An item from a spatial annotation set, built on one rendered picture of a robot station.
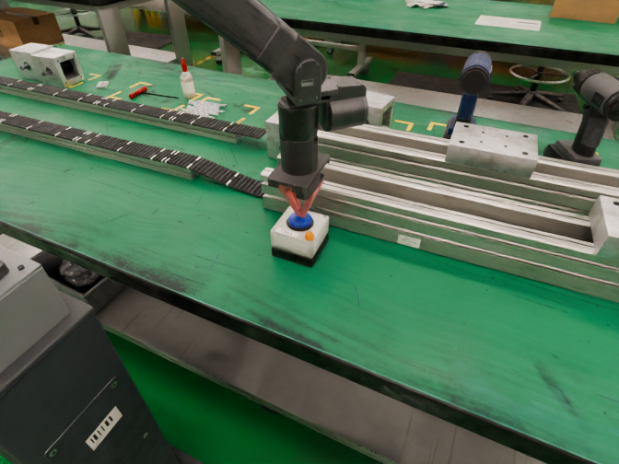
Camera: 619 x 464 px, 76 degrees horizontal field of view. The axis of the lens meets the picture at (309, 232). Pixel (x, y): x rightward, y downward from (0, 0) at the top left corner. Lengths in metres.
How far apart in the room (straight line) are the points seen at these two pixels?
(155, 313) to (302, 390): 0.56
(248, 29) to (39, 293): 0.46
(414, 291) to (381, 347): 0.13
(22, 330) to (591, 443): 0.75
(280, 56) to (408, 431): 0.96
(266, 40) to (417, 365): 0.46
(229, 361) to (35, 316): 0.69
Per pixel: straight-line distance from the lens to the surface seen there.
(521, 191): 0.89
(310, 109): 0.56
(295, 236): 0.66
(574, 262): 0.75
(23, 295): 0.67
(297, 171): 0.60
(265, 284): 0.67
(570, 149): 1.06
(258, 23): 0.50
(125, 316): 1.46
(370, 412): 1.18
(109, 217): 0.90
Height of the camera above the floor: 1.28
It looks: 40 degrees down
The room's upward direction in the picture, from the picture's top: straight up
